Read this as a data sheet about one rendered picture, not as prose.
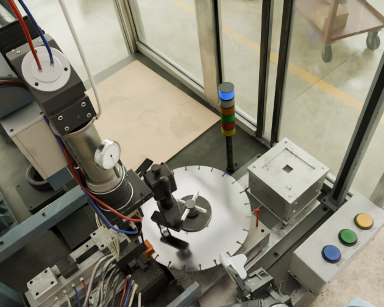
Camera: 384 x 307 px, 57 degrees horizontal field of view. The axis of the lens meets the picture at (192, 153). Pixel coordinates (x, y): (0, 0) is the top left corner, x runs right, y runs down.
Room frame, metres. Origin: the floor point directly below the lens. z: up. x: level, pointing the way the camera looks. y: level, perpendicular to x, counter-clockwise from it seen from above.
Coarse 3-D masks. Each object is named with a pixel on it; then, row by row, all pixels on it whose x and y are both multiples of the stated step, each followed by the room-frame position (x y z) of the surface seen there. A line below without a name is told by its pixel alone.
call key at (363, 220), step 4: (360, 216) 0.41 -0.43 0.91; (364, 216) 0.41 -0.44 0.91; (368, 216) 0.40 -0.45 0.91; (356, 220) 0.40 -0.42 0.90; (360, 220) 0.40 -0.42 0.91; (364, 220) 0.40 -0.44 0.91; (368, 220) 0.39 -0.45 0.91; (360, 224) 0.39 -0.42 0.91; (364, 224) 0.38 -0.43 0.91; (368, 224) 0.38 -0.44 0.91
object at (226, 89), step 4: (220, 84) 0.77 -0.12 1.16; (224, 84) 0.76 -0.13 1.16; (228, 84) 0.76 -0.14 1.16; (232, 84) 0.76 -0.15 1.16; (220, 88) 0.75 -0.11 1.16; (224, 88) 0.75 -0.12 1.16; (228, 88) 0.74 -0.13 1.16; (232, 88) 0.74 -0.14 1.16; (220, 92) 0.74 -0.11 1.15; (224, 92) 0.73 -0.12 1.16; (228, 92) 0.73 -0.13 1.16; (232, 92) 0.73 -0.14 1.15; (220, 96) 0.74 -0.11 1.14; (224, 96) 0.73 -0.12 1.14; (228, 96) 0.73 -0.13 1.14; (232, 96) 0.73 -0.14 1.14; (224, 100) 0.73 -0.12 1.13; (228, 100) 0.73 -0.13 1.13
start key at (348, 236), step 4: (344, 232) 0.37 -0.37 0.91; (348, 232) 0.37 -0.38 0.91; (352, 232) 0.37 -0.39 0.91; (340, 236) 0.37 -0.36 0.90; (344, 236) 0.36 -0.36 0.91; (348, 236) 0.36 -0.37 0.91; (352, 236) 0.36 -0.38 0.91; (356, 236) 0.35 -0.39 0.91; (344, 240) 0.35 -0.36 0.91; (348, 240) 0.35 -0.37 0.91; (352, 240) 0.35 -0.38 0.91
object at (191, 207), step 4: (196, 192) 0.52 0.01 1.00; (196, 196) 0.51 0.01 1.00; (180, 200) 0.51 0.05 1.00; (188, 200) 0.50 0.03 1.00; (192, 200) 0.50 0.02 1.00; (184, 204) 0.50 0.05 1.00; (188, 204) 0.49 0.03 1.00; (192, 204) 0.49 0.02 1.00; (188, 208) 0.48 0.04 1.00; (192, 208) 0.48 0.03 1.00; (196, 208) 0.48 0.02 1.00; (200, 208) 0.47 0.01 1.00; (188, 212) 0.47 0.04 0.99; (192, 212) 0.48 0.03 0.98; (204, 212) 0.46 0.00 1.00; (184, 216) 0.46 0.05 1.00
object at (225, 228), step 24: (192, 168) 0.65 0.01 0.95; (192, 192) 0.56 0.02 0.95; (216, 192) 0.54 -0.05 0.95; (144, 216) 0.51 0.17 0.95; (216, 216) 0.47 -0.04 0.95; (240, 216) 0.45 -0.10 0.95; (144, 240) 0.44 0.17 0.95; (168, 240) 0.42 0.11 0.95; (192, 240) 0.41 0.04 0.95; (216, 240) 0.40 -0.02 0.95; (240, 240) 0.39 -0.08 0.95; (168, 264) 0.36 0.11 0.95; (192, 264) 0.34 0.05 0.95
